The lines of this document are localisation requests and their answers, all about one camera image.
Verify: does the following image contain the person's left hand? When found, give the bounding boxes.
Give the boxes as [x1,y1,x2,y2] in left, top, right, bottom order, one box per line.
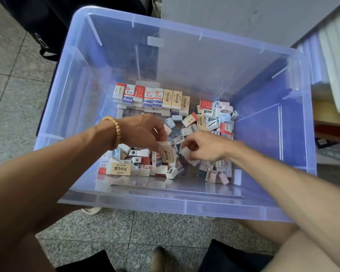
[114,113,170,153]

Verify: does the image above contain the person's right hand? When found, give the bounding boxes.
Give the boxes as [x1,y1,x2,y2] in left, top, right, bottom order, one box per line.
[181,130,236,163]

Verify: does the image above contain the pile of boxed erasers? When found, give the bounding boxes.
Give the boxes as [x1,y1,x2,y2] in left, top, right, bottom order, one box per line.
[96,99,240,186]

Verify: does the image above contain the clear plastic storage bin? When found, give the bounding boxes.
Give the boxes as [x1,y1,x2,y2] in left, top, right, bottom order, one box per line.
[34,5,318,223]

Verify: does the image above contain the person's left forearm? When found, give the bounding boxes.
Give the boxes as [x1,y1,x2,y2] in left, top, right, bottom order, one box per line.
[0,122,120,272]

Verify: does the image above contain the person's right forearm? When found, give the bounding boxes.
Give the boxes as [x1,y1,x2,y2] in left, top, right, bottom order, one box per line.
[227,141,340,264]

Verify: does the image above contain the person's left cream clog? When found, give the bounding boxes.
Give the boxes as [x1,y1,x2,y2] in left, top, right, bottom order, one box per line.
[150,246,166,272]

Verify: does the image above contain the person's right leg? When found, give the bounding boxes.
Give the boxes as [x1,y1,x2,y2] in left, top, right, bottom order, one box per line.
[238,218,340,272]

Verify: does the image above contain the person's leg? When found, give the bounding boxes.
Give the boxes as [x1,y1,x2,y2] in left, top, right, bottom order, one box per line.
[0,207,97,272]
[238,218,340,272]

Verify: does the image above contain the person's left leg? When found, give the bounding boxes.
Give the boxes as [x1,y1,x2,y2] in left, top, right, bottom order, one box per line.
[0,207,97,272]

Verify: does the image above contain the black shorts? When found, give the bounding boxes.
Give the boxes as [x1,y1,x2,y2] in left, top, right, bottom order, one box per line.
[197,239,273,272]

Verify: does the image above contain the white cabinet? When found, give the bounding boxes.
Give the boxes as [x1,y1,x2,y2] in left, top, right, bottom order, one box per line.
[159,0,340,49]

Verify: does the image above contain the stack of white blue books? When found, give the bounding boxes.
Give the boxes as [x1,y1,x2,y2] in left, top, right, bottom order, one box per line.
[297,3,340,114]

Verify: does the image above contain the black backpack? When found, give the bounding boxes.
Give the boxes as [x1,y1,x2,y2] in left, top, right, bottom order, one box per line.
[0,0,148,61]

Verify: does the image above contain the beaded wooden bracelet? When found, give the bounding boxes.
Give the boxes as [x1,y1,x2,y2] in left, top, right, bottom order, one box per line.
[101,115,122,151]

